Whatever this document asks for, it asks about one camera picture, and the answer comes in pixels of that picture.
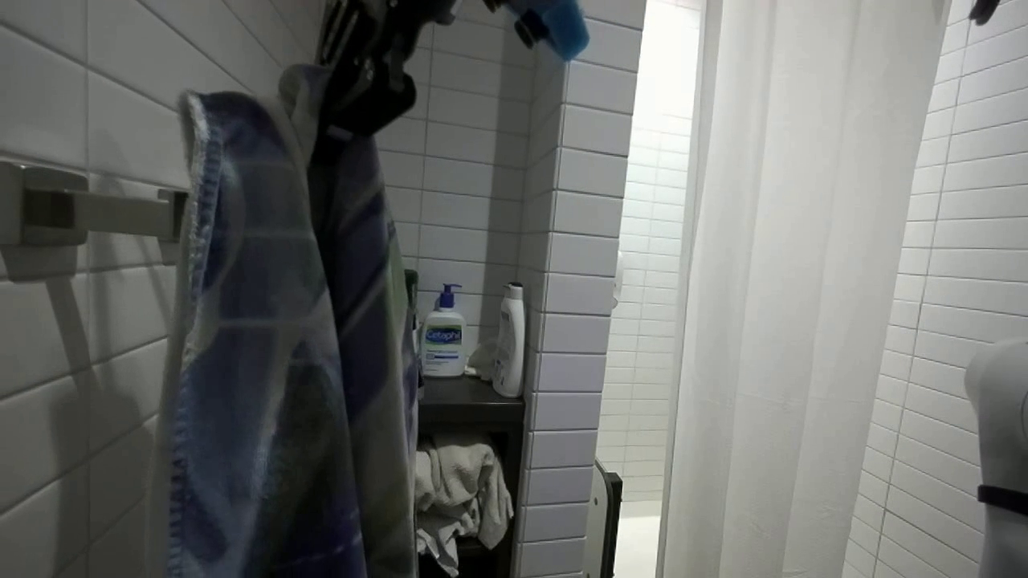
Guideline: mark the metal wall towel rack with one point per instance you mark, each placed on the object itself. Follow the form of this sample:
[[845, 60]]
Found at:
[[97, 214]]

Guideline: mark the white curved bottle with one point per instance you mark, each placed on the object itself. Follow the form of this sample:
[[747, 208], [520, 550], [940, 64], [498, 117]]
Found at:
[[508, 340]]

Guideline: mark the blue striped towel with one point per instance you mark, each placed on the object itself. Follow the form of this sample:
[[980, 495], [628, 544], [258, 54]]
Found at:
[[277, 373]]

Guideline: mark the crumpled white cloth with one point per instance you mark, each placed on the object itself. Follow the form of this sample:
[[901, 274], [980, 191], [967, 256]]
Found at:
[[462, 493]]

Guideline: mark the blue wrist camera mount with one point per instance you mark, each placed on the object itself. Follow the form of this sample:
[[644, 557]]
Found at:
[[556, 28]]

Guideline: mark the black shelf unit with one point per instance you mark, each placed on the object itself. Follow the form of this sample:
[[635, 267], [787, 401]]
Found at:
[[471, 401]]

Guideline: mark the white pump lotion bottle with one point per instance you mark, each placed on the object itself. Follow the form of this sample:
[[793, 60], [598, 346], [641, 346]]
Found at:
[[444, 340]]

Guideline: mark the white shower curtain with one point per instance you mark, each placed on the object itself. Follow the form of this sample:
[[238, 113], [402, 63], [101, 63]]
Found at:
[[793, 323]]

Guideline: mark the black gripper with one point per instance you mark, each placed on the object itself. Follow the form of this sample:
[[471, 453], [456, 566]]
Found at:
[[386, 28]]

